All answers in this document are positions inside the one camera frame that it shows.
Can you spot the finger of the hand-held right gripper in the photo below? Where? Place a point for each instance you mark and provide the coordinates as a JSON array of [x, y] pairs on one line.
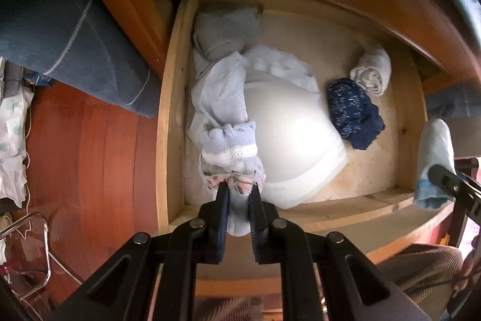
[[447, 180]]

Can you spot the wooden drawer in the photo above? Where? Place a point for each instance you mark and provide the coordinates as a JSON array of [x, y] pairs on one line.
[[375, 170]]

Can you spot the rolled white sock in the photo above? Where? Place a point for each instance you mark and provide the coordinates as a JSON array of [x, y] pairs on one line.
[[372, 74]]

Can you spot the light blue knitted sock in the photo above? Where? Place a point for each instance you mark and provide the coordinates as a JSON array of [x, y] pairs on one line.
[[229, 138]]

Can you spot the blue checked cloth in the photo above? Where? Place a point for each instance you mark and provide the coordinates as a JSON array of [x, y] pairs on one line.
[[67, 42]]

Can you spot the white mesh cloth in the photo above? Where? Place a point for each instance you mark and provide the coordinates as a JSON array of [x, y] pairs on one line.
[[282, 65]]

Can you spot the grey ribbed sock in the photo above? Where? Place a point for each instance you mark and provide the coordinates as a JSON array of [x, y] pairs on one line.
[[225, 31]]

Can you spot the cream ribbed underwear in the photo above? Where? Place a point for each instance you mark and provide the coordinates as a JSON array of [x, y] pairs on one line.
[[293, 140]]

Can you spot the navy speckled underwear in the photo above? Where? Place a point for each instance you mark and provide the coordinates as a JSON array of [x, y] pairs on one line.
[[349, 110]]

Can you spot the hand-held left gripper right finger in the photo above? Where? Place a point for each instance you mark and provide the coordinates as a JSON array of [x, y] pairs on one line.
[[255, 223]]

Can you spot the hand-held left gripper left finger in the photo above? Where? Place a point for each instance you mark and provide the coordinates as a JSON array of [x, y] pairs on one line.
[[224, 215]]

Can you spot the floral patterned sock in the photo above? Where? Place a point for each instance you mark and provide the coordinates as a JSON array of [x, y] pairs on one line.
[[233, 185]]

